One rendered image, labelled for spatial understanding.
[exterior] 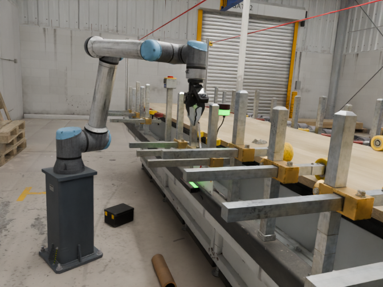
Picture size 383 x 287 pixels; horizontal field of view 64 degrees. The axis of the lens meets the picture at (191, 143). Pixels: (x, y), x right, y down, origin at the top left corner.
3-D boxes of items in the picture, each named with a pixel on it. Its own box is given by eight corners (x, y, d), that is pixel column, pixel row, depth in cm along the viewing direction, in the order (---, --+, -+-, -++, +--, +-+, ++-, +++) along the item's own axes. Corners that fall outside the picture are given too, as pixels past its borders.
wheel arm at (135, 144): (129, 149, 178) (129, 142, 177) (128, 148, 181) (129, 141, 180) (200, 148, 192) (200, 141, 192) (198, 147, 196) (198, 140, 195)
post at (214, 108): (205, 204, 149) (212, 103, 139) (202, 201, 152) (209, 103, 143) (212, 203, 150) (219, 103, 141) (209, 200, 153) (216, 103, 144)
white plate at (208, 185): (211, 196, 139) (212, 174, 137) (191, 178, 163) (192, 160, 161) (212, 195, 139) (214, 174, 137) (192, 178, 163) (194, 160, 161)
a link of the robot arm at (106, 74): (75, 145, 210) (93, 33, 181) (98, 143, 222) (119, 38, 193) (86, 156, 201) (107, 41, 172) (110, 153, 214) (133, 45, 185)
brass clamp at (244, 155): (240, 162, 113) (241, 148, 112) (224, 154, 125) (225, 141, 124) (255, 162, 115) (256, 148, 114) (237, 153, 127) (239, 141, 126)
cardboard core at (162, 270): (163, 282, 174) (151, 254, 202) (162, 295, 176) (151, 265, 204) (176, 280, 177) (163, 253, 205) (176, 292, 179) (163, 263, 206)
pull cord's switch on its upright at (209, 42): (203, 119, 438) (208, 37, 417) (200, 118, 451) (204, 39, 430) (208, 119, 440) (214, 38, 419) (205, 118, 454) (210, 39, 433)
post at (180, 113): (175, 169, 194) (179, 91, 185) (174, 168, 197) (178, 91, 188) (180, 169, 195) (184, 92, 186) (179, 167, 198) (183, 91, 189)
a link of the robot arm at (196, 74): (208, 69, 139) (188, 68, 135) (208, 81, 140) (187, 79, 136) (201, 70, 147) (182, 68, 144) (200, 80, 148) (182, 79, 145)
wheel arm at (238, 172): (186, 183, 83) (187, 169, 82) (182, 179, 86) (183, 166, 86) (333, 174, 100) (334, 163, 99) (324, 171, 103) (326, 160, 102)
